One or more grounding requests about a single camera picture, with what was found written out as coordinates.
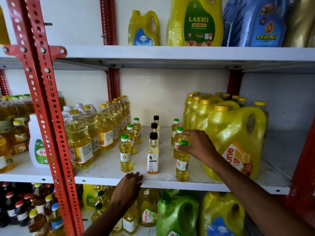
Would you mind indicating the person's right hand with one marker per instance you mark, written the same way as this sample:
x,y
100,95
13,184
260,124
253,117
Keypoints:
x,y
201,147

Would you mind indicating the person's left hand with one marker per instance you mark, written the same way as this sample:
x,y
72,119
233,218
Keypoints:
x,y
125,191

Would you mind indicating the person's right thumb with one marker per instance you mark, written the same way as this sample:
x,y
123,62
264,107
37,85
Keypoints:
x,y
182,148

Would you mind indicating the person's left fingers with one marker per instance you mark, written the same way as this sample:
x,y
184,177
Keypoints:
x,y
136,177

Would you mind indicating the small green-capped oil bottle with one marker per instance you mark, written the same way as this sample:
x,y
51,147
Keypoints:
x,y
137,131
175,131
182,169
131,138
177,141
125,157

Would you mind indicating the person's left forearm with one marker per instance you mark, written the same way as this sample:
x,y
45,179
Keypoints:
x,y
105,222

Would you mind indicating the person's right forearm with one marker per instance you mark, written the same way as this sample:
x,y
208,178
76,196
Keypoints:
x,y
256,201

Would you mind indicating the black-capped clear bottle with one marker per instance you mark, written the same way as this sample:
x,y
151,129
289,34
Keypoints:
x,y
156,119
153,159
154,127

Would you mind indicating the oil bottle green red label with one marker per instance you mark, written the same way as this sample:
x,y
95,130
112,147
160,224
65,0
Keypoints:
x,y
147,208

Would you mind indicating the large yellow oil jug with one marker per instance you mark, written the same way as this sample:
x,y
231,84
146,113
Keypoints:
x,y
203,115
233,130
187,108
193,111

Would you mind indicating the dark-green-capped oil bottle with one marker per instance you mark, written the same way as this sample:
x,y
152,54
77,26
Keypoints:
x,y
97,213
103,199

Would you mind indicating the oil bottle with white label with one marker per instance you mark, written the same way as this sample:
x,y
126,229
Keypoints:
x,y
118,226
130,219

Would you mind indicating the green oil jug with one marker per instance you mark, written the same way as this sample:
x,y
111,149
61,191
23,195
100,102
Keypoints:
x,y
182,192
177,216

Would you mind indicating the wrapped yellow jug green label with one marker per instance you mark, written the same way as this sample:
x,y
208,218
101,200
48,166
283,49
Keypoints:
x,y
89,196

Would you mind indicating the row of medium oil bottles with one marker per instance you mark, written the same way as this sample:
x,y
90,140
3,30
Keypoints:
x,y
78,142

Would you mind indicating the wrapped yellow jug blue label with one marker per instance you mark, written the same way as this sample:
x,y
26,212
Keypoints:
x,y
221,213

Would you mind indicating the red perforated shelf upright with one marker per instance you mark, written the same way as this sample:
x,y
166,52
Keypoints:
x,y
304,174
46,108
106,34
3,83
235,83

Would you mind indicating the white jug with green label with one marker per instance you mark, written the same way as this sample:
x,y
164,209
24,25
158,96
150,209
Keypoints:
x,y
37,142

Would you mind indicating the group of brown yellow-capped bottles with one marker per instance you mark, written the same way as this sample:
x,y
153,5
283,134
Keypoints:
x,y
37,221

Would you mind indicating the group of amber oil bottles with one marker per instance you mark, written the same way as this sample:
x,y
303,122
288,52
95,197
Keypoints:
x,y
19,135

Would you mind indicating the small yellow jug blue label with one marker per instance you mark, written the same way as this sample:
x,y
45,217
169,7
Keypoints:
x,y
144,28

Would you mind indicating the big yellow jug green label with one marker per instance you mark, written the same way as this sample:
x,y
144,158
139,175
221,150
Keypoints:
x,y
195,22

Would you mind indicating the group of dark red-capped bottles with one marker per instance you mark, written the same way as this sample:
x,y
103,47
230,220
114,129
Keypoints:
x,y
11,206

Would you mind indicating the blue oil jug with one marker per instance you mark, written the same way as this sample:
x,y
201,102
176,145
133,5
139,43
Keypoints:
x,y
227,22
258,22

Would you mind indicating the golden oil jug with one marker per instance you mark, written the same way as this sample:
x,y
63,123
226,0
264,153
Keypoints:
x,y
300,22

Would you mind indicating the yellow oil container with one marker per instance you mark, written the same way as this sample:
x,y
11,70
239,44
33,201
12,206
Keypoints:
x,y
3,29

